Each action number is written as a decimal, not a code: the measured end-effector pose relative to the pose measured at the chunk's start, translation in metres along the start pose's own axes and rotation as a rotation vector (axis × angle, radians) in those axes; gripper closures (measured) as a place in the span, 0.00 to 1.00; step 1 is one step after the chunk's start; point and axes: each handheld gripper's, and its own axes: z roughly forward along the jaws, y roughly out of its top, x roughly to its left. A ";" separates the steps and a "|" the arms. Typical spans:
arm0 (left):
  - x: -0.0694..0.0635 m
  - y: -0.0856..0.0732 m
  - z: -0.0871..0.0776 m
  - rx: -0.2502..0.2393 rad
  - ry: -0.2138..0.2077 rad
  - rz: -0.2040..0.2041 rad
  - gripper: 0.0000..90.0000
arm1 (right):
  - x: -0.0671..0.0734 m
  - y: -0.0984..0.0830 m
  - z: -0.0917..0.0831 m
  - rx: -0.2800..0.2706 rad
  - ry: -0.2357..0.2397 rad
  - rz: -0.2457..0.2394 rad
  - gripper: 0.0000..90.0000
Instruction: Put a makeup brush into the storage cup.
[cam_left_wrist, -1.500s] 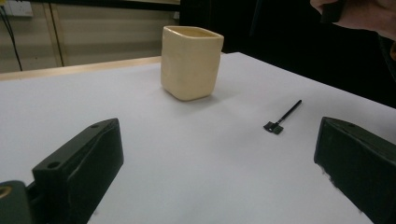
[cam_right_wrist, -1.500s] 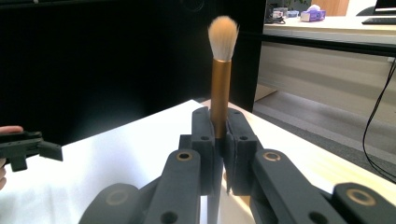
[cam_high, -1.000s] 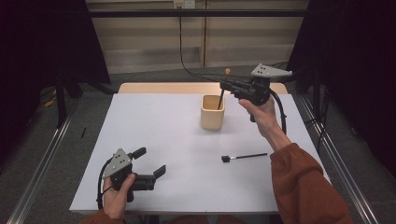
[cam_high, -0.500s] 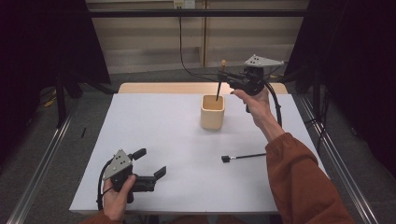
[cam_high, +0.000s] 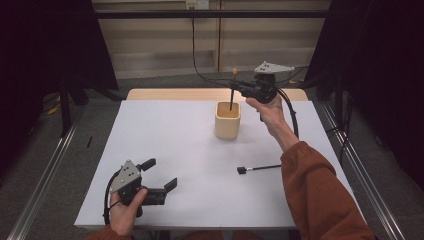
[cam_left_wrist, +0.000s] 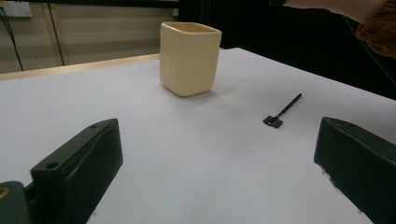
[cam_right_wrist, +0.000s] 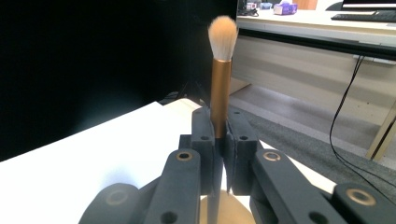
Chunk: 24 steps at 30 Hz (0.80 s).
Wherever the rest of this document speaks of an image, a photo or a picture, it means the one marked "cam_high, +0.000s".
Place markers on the small black stick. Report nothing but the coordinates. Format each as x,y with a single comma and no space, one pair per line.
89,142

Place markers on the person's left hand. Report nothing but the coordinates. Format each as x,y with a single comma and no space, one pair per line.
125,216

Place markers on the white wall outlet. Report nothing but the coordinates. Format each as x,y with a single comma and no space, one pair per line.
197,4

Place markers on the black curtain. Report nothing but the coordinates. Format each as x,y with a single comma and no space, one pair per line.
40,50
383,50

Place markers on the metal floor rail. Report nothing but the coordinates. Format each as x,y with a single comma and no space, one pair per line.
378,200
39,190

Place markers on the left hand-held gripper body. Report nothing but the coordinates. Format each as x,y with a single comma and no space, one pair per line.
125,176

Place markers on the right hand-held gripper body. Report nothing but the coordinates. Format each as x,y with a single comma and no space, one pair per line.
263,90

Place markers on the black brush with orange tip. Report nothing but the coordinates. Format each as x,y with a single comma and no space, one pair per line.
231,103

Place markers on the white table board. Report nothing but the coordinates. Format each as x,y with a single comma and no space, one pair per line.
183,166

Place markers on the black metal stand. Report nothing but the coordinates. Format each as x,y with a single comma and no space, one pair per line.
339,100
65,110

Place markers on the black horizontal bar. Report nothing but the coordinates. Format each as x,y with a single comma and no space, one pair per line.
150,14

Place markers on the black brush with square head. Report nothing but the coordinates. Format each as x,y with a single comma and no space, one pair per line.
263,167

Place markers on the small yellow object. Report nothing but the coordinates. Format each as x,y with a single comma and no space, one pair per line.
53,110

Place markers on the person's right hand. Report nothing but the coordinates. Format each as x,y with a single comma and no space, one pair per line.
271,115

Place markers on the beige square cup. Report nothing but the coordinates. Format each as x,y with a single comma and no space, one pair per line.
226,128

